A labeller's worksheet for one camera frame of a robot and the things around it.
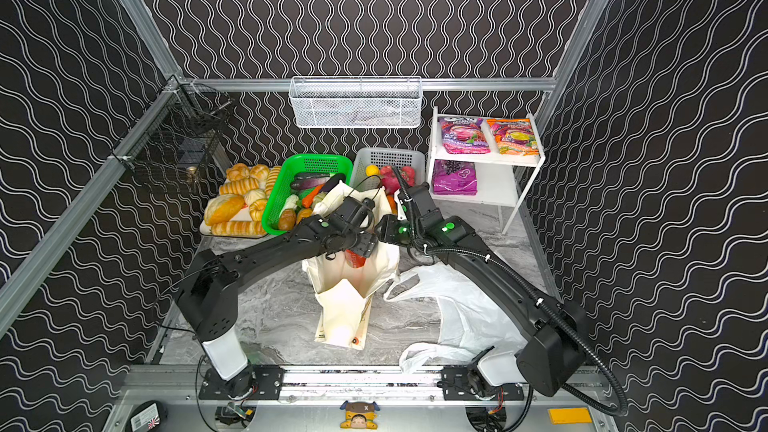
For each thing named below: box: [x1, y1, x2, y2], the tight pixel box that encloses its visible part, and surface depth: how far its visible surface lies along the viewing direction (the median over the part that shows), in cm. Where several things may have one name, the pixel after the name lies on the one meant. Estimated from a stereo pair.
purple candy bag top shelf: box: [439, 117, 491, 154], surface depth 82 cm
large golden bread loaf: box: [204, 194, 245, 226], surface depth 106 cm
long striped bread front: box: [211, 221, 266, 236], surface depth 102 cm
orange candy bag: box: [486, 118, 539, 156], surface depth 82 cm
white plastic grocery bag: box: [384, 262, 530, 374], surface depth 84 cm
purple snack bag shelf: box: [432, 159, 477, 195], surface depth 91 cm
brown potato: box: [278, 208, 296, 231], surface depth 99 cm
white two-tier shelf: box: [426, 107, 546, 235], surface depth 84 cm
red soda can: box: [344, 249, 367, 269], surface depth 94 cm
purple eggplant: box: [319, 173, 346, 193], surface depth 116 cm
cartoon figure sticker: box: [340, 400, 380, 429], surface depth 70 cm
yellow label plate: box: [547, 407, 593, 425], surface depth 72 cm
